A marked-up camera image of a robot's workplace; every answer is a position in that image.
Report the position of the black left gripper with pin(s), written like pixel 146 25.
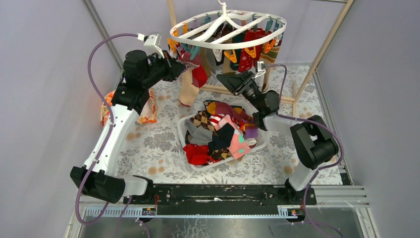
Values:
pixel 172 68

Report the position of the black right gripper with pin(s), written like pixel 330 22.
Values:
pixel 238 83

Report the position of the beige sock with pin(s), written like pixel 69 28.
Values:
pixel 189 88

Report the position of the large red sock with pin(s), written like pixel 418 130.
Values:
pixel 199 76

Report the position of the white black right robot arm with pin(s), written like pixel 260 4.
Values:
pixel 314 142

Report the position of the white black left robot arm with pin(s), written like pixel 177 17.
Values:
pixel 96 177

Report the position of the white oval clip hanger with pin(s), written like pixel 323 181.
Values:
pixel 213 29

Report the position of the red patterned hanging sock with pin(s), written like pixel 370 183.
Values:
pixel 251 54

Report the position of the olive striped hanging sock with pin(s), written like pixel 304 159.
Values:
pixel 271 56

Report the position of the orange clothespin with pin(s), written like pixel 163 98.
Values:
pixel 269 45

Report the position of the purple striped sock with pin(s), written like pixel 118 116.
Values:
pixel 251 130

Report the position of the floral orange fabric bag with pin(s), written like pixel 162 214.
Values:
pixel 147 115

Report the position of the brown argyle sock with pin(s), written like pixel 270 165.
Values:
pixel 203 120

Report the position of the grey sock in basket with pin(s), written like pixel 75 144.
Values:
pixel 199 135

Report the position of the small red crumpled sock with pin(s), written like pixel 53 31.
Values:
pixel 198 155

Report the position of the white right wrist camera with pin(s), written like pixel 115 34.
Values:
pixel 260 69

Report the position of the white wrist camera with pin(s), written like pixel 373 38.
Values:
pixel 260 69
pixel 152 43

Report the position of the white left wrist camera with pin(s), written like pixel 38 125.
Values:
pixel 152 43

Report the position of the wooden hanger stand frame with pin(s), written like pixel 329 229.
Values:
pixel 296 93

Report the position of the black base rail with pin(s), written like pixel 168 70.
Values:
pixel 218 199

